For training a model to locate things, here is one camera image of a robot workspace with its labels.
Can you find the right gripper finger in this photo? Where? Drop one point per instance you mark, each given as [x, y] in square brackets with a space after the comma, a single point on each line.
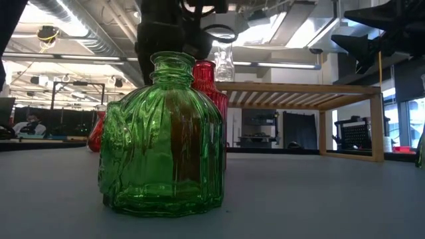
[362, 46]
[391, 13]

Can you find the tall red ribbed glass bottle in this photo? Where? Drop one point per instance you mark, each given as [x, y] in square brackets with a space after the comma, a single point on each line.
[204, 76]

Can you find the clear twisted-rib glass vase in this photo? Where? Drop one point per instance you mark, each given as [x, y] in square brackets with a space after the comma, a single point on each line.
[224, 71]

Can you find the squat green ribbed glass vase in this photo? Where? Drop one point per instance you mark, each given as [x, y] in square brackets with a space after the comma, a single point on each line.
[159, 149]

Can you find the small red glass vase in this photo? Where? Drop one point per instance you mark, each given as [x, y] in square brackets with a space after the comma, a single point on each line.
[94, 137]

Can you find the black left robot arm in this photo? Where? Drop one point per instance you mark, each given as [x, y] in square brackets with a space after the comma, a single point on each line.
[159, 40]

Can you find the wooden slatted shelf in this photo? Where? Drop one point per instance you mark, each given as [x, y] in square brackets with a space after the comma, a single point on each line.
[299, 88]

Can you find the grey storage shelf unit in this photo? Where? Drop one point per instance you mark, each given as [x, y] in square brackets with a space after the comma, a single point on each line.
[259, 119]

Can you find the yellow pole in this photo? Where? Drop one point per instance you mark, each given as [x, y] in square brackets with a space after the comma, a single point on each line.
[380, 69]

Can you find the window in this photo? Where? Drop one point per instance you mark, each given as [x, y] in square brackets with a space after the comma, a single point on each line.
[416, 123]

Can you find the black pegboard cart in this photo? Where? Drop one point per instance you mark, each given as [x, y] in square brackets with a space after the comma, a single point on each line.
[355, 134]

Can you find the white roll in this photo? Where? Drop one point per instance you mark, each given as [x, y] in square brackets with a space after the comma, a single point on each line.
[388, 144]

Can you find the black curtain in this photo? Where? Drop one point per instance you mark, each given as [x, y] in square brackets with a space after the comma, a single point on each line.
[300, 129]

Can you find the red box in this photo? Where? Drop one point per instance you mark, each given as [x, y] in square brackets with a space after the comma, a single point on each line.
[403, 149]

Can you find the person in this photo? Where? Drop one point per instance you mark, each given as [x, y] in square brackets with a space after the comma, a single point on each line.
[31, 127]

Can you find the silver ventilation duct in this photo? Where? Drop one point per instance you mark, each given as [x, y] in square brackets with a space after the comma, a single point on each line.
[99, 40]

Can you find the black metal rig frame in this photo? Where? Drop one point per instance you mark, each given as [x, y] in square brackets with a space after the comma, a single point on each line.
[78, 83]

